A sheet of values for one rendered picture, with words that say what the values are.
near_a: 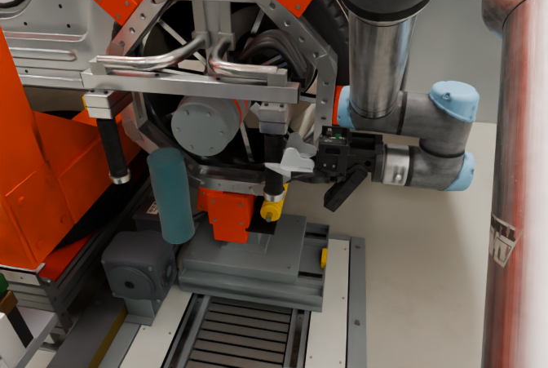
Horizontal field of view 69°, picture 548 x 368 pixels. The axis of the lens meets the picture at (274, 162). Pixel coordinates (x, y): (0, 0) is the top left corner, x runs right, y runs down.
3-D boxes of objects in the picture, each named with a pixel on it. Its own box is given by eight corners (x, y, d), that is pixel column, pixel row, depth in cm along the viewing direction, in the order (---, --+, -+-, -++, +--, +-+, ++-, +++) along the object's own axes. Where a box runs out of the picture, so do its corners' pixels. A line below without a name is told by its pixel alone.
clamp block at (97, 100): (134, 100, 85) (129, 77, 82) (112, 120, 77) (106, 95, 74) (112, 99, 86) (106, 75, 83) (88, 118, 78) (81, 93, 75)
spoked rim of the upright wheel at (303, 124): (288, 155, 138) (365, 21, 110) (276, 196, 119) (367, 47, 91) (153, 90, 134) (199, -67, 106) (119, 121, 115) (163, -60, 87)
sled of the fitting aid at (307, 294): (328, 240, 165) (330, 222, 160) (321, 314, 135) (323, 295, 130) (212, 225, 173) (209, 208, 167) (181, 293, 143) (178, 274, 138)
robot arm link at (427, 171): (470, 138, 72) (458, 177, 77) (408, 133, 74) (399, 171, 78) (481, 161, 66) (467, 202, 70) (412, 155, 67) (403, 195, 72)
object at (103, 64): (210, 48, 90) (206, -2, 84) (178, 81, 74) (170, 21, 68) (138, 44, 92) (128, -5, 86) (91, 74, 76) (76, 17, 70)
